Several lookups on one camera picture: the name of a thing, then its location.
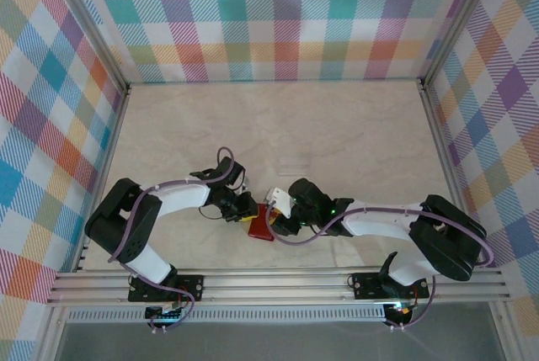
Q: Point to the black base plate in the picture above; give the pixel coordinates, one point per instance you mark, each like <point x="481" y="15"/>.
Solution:
<point x="366" y="285"/>
<point x="189" y="287"/>

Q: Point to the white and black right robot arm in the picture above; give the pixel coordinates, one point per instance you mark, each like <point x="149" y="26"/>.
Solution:
<point x="379" y="222"/>

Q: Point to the aluminium frame post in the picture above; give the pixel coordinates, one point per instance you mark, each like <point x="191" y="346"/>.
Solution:
<point x="90" y="24"/>
<point x="459" y="20"/>

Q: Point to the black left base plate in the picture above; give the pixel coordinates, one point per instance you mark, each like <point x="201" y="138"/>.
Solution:
<point x="189" y="287"/>

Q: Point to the right controller board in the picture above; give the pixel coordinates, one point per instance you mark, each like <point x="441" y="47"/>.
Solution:
<point x="400" y="312"/>

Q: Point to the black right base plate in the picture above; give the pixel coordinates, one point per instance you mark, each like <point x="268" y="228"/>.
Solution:
<point x="366" y="285"/>

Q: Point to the left controller board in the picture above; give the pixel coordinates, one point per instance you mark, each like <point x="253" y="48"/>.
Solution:
<point x="162" y="314"/>

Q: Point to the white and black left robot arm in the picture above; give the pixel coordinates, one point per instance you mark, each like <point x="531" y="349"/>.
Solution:
<point x="181" y="201"/>

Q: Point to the controller board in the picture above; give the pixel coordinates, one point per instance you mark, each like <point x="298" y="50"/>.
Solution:
<point x="162" y="314"/>
<point x="400" y="312"/>

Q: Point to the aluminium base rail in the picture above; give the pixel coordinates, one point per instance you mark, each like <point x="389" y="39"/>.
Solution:
<point x="273" y="285"/>

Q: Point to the red card holder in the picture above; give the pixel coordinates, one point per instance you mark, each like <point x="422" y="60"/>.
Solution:
<point x="261" y="228"/>

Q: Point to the aluminium table side rail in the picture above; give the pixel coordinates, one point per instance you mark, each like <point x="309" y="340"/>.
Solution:
<point x="450" y="176"/>
<point x="103" y="176"/>

